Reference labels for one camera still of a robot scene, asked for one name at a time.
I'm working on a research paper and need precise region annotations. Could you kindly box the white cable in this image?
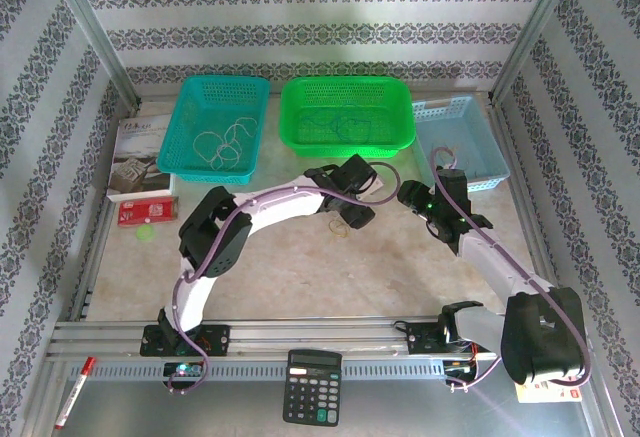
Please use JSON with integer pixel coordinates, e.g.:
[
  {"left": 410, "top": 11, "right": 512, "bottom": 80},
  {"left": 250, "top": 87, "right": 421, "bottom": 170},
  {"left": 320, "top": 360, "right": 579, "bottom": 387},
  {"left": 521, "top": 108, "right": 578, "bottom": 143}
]
[
  {"left": 208, "top": 142, "right": 242, "bottom": 172},
  {"left": 192, "top": 128, "right": 222, "bottom": 163},
  {"left": 222, "top": 115, "right": 260, "bottom": 158}
]

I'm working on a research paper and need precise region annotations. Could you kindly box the light blue plastic basket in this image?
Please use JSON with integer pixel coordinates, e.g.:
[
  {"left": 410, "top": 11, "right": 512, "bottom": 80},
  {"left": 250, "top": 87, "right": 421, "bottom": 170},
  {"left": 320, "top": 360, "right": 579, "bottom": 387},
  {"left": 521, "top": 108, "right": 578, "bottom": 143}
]
[{"left": 410, "top": 95, "right": 511, "bottom": 193}]

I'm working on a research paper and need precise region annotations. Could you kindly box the green plastic basket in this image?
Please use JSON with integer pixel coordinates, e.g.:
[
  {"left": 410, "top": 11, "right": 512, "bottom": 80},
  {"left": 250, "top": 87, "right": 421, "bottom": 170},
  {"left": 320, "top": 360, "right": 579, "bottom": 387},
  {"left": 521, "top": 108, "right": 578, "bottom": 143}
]
[{"left": 277, "top": 75, "right": 417, "bottom": 159}]

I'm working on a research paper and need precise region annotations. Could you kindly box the teal plastic basket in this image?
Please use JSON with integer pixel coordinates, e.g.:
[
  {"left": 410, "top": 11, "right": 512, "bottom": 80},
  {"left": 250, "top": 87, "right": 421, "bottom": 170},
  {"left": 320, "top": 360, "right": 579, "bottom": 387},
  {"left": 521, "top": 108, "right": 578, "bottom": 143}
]
[{"left": 156, "top": 74, "right": 272, "bottom": 183}]

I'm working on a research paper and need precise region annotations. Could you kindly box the small circuit board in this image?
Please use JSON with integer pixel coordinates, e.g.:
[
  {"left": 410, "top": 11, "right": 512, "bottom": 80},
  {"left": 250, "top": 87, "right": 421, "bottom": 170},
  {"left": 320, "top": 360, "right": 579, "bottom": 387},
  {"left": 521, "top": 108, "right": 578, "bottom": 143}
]
[
  {"left": 163, "top": 360, "right": 205, "bottom": 384},
  {"left": 443, "top": 358, "right": 479, "bottom": 389}
]

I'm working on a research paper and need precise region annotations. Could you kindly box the black desk calculator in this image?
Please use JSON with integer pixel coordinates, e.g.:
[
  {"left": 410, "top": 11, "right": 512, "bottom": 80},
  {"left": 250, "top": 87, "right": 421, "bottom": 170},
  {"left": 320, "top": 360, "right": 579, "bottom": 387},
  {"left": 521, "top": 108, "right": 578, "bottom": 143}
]
[{"left": 282, "top": 349, "right": 344, "bottom": 427}]

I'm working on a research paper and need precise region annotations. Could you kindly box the red flat box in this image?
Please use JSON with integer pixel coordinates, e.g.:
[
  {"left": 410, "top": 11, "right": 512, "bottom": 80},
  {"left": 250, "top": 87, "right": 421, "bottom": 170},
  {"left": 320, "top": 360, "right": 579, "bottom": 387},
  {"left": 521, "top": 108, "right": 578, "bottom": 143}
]
[{"left": 117, "top": 195, "right": 180, "bottom": 228}]

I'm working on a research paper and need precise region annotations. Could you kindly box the white grey book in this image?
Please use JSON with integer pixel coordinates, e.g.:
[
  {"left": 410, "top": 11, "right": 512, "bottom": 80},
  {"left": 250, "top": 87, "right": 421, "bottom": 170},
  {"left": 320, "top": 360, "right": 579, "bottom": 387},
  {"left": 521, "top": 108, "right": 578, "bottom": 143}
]
[{"left": 105, "top": 113, "right": 177, "bottom": 203}]

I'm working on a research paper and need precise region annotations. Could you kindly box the red blister pack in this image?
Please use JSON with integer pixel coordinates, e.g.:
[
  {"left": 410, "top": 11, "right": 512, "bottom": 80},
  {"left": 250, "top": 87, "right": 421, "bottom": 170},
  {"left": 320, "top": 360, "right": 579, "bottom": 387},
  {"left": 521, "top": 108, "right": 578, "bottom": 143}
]
[{"left": 516, "top": 380, "right": 584, "bottom": 404}]

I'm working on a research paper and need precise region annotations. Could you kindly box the red white marker pen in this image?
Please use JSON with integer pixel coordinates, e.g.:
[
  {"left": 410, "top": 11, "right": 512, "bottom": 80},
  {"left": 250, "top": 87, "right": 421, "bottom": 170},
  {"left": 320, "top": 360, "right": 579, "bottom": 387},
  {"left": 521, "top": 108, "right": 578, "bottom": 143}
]
[{"left": 53, "top": 355, "right": 97, "bottom": 431}]

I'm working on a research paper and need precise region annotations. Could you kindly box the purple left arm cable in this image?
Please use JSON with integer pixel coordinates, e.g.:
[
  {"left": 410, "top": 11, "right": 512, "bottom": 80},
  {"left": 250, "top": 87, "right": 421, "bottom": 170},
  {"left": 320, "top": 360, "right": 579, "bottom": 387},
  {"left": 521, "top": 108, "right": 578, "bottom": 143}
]
[{"left": 167, "top": 160, "right": 402, "bottom": 396}]

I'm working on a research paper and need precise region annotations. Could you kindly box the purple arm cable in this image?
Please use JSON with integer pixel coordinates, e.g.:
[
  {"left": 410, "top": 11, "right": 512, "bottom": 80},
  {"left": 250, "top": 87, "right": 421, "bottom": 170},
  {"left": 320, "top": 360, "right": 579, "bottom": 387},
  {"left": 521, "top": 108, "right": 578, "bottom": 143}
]
[
  {"left": 167, "top": 160, "right": 402, "bottom": 396},
  {"left": 429, "top": 145, "right": 592, "bottom": 392}
]

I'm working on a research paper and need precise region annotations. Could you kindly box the aluminium side rail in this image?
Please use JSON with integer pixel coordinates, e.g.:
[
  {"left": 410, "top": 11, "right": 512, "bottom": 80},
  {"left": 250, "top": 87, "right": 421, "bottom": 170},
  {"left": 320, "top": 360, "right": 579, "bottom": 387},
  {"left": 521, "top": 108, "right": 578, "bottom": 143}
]
[
  {"left": 69, "top": 84, "right": 144, "bottom": 323},
  {"left": 492, "top": 99, "right": 569, "bottom": 316}
]

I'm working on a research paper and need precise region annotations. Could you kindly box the aluminium mounting rail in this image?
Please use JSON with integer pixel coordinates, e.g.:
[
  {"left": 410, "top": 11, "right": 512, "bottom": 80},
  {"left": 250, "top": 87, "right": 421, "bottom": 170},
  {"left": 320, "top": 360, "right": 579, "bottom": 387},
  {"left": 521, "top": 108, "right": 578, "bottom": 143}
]
[{"left": 47, "top": 315, "right": 596, "bottom": 361}]

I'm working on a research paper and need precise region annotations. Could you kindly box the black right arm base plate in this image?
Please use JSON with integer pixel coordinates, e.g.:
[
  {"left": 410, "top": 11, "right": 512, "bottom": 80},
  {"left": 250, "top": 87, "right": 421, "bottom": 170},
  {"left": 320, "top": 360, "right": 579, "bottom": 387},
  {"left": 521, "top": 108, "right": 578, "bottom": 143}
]
[{"left": 405, "top": 320, "right": 499, "bottom": 357}]

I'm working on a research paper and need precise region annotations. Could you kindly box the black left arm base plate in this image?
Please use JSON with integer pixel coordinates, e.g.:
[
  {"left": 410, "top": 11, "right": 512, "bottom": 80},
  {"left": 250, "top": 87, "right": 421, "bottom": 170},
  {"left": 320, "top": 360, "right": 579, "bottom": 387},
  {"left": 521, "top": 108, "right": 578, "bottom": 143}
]
[{"left": 139, "top": 323, "right": 232, "bottom": 358}]

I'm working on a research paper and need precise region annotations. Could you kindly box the slotted grey cable duct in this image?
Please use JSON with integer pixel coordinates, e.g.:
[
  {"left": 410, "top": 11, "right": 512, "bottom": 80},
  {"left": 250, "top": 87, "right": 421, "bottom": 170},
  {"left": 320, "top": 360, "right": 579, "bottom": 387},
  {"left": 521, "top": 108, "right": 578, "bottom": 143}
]
[{"left": 82, "top": 359, "right": 501, "bottom": 382}]

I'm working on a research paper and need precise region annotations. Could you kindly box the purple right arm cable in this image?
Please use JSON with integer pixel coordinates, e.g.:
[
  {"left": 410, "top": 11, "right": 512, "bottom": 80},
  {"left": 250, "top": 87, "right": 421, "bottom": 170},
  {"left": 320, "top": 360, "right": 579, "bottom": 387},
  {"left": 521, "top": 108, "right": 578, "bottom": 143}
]
[{"left": 429, "top": 145, "right": 592, "bottom": 392}]

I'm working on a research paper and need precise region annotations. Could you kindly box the aluminium frame post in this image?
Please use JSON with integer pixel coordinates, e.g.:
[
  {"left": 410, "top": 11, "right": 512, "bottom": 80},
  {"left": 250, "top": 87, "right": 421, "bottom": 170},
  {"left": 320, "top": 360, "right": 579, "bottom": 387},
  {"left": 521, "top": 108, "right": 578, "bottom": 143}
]
[
  {"left": 489, "top": 0, "right": 584, "bottom": 103},
  {"left": 42, "top": 0, "right": 142, "bottom": 108}
]

